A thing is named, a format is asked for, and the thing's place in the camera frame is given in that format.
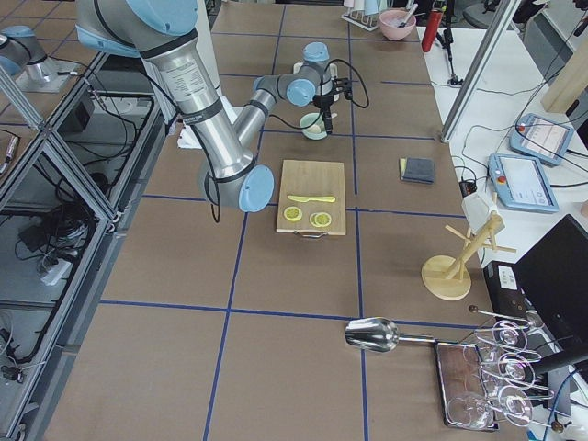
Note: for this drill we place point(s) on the wooden mug tree stand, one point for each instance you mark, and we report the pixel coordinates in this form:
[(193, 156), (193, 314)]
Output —
[(447, 277)]

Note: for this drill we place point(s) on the far blue teach pendant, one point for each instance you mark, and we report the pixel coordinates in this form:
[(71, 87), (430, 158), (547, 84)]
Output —
[(542, 138)]

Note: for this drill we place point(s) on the white rectangular bear tray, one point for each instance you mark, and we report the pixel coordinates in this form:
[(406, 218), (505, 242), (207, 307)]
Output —
[(333, 69)]

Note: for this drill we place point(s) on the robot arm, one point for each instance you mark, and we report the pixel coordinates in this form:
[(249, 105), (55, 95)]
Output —
[(164, 33)]

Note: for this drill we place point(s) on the blue teach pendant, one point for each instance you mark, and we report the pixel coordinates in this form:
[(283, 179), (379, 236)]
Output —
[(521, 183), (542, 138)]

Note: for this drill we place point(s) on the wooden cutting board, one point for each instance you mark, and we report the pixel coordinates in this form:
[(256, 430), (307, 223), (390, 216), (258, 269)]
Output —
[(312, 178)]

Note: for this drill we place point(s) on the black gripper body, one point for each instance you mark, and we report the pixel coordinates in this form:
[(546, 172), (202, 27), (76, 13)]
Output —
[(322, 101)]

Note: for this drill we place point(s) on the green ceramic bowl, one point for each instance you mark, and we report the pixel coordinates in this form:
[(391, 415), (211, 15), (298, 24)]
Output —
[(308, 120)]

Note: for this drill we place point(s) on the aluminium frame post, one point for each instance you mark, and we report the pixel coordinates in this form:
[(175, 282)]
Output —
[(491, 38)]

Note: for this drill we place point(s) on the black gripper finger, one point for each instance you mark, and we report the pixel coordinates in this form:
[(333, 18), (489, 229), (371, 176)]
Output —
[(328, 121), (322, 123)]

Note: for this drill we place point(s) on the black selfie stick tripod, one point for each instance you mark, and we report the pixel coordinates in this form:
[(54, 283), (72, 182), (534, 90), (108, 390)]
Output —
[(446, 38)]

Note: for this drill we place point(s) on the lemon slice stack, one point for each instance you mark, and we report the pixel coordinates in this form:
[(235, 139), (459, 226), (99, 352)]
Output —
[(292, 213)]

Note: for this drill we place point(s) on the metal scoop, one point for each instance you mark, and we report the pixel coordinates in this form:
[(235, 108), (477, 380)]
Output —
[(380, 335)]

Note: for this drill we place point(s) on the single lemon slice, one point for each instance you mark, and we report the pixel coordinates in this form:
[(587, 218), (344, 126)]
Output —
[(320, 219)]

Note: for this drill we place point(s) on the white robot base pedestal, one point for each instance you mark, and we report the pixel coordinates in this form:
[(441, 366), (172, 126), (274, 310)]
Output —
[(187, 139)]

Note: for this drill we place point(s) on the pink bowl with ice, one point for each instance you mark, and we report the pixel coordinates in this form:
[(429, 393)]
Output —
[(393, 25)]

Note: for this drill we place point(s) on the near blue teach pendant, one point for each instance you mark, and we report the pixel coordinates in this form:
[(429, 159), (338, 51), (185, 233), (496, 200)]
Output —
[(521, 183)]

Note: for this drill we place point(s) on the dark tray with glasses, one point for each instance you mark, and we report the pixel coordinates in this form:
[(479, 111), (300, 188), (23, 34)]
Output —
[(458, 373)]

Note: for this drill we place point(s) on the red bottle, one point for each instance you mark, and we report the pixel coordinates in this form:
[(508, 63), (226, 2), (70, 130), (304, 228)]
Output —
[(432, 26)]

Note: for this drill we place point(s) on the yellow plastic knife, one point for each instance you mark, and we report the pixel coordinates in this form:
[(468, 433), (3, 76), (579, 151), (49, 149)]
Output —
[(306, 199)]

